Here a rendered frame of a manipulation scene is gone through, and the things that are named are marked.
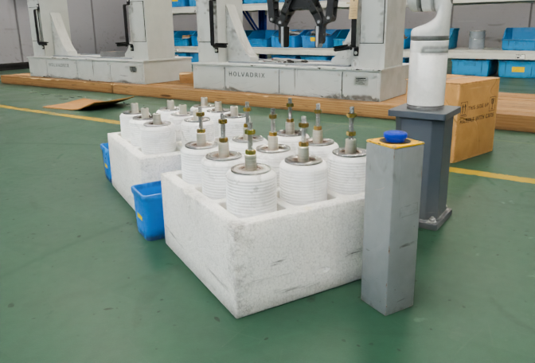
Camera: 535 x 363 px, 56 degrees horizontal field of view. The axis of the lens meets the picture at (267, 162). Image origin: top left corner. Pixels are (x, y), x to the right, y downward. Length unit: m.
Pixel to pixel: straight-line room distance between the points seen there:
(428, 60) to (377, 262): 0.57
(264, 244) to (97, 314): 0.34
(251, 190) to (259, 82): 2.51
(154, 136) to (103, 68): 3.14
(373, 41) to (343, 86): 0.31
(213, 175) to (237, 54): 2.72
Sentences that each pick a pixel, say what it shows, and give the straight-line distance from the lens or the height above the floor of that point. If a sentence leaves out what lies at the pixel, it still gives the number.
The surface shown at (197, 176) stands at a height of 0.19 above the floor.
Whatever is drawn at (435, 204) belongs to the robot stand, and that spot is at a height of 0.06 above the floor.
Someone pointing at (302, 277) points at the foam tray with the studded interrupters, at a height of 0.05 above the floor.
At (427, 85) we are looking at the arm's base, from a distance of 1.32.
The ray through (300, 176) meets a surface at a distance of 0.96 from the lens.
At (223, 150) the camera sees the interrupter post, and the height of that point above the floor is 0.27.
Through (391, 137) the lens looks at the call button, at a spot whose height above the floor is 0.32.
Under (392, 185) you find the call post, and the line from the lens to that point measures 0.87.
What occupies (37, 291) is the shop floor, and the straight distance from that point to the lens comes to 1.15.
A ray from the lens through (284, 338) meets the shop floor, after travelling 0.90.
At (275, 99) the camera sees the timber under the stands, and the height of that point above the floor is 0.06.
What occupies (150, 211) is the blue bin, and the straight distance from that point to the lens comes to 1.27.
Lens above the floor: 0.51
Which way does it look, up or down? 15 degrees down
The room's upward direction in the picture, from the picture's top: 1 degrees counter-clockwise
